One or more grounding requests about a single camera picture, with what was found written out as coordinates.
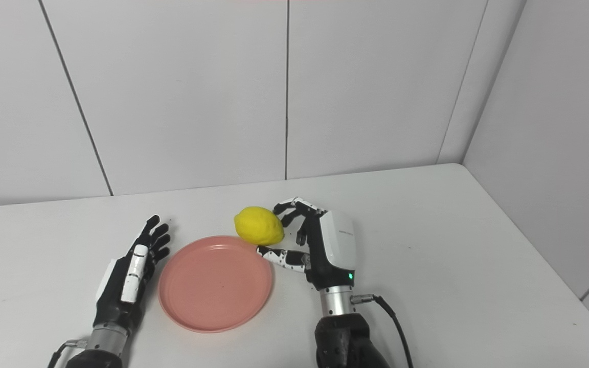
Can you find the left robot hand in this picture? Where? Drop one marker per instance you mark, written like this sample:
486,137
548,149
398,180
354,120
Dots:
126,286

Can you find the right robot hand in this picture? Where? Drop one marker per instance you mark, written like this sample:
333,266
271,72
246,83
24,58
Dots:
325,250

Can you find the yellow lemon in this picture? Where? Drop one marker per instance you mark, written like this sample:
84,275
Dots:
258,225

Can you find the pink plate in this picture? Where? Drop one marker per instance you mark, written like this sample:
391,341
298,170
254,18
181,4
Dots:
216,284

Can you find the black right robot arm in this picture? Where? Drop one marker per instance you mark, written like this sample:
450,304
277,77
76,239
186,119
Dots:
348,332

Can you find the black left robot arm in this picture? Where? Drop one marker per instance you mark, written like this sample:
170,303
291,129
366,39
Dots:
97,347

